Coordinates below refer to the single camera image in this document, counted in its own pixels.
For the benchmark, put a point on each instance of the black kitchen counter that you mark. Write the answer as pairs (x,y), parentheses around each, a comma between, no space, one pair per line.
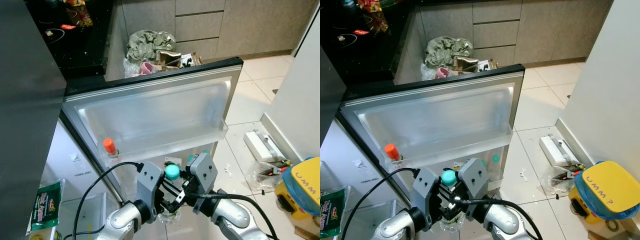
(370,60)
(85,50)

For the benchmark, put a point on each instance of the green food packet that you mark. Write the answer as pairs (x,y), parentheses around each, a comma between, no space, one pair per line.
(47,205)
(331,212)

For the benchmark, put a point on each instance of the red and yellow snack packet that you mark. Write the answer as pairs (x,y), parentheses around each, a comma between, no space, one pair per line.
(77,12)
(374,15)

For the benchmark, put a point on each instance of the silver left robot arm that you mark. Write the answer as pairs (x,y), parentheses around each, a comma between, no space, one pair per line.
(397,230)
(122,222)

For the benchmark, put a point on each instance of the dark grey fridge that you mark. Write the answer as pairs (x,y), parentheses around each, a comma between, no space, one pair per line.
(350,165)
(25,100)

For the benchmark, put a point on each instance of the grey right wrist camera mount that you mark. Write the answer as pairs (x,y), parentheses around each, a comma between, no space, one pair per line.
(204,172)
(474,177)

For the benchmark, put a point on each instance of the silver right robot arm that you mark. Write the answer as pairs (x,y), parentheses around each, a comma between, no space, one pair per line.
(502,222)
(232,217)

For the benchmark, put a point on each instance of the grey kitchen cabinets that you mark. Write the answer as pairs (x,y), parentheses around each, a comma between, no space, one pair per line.
(540,30)
(240,25)

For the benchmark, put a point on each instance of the clear plastic bag of items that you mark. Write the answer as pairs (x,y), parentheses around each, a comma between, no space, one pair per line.
(562,177)
(267,175)

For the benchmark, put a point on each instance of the fridge door with clear shelf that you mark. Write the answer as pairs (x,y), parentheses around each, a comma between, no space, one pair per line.
(435,120)
(150,115)

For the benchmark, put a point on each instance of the small red item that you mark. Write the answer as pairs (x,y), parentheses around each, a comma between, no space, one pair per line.
(361,32)
(68,26)

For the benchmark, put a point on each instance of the bottle with orange cap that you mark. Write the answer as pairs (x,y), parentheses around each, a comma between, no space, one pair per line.
(109,146)
(392,151)

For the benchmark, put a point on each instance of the white flat box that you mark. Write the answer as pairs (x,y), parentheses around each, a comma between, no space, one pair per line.
(557,150)
(262,145)

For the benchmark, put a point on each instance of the crumpled grey-green bag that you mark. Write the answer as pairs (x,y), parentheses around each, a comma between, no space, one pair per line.
(147,45)
(447,50)

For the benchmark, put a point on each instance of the pink packet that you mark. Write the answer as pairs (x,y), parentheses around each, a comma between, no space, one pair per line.
(444,73)
(149,68)

